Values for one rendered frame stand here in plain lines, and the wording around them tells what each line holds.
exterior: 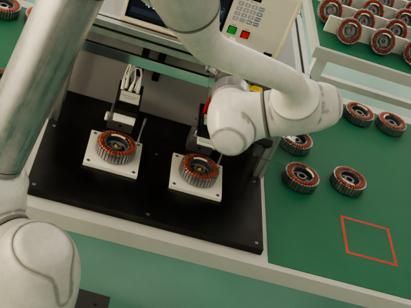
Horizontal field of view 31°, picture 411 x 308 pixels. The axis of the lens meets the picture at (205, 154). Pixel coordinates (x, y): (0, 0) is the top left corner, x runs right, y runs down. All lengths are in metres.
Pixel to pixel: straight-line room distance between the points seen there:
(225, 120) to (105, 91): 0.78
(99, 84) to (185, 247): 0.61
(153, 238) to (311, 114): 0.59
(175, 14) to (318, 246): 1.13
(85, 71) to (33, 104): 0.95
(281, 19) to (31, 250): 0.99
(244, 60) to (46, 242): 0.48
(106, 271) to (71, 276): 1.51
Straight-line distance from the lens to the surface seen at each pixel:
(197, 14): 1.15
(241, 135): 1.55
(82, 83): 2.27
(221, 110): 1.58
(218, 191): 2.08
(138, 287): 2.83
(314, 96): 1.56
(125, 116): 2.06
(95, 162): 2.03
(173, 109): 2.28
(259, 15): 1.99
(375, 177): 2.52
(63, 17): 1.24
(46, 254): 1.31
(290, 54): 2.16
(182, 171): 2.07
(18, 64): 1.29
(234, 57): 1.35
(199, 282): 2.93
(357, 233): 2.25
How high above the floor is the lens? 2.05
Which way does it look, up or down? 35 degrees down
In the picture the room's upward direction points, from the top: 22 degrees clockwise
